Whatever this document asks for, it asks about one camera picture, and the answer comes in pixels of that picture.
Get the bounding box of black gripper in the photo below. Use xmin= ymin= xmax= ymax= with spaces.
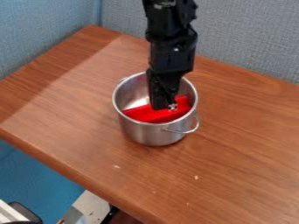
xmin=145 ymin=29 xmax=197 ymax=110

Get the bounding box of red rectangular block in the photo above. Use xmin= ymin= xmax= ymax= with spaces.
xmin=123 ymin=95 xmax=192 ymax=123

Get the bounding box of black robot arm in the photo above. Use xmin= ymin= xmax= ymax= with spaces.
xmin=143 ymin=0 xmax=197 ymax=110

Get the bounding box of stainless steel pot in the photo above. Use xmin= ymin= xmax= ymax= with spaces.
xmin=112 ymin=72 xmax=200 ymax=146

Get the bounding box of white table leg frame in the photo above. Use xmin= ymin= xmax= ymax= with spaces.
xmin=56 ymin=191 xmax=109 ymax=224

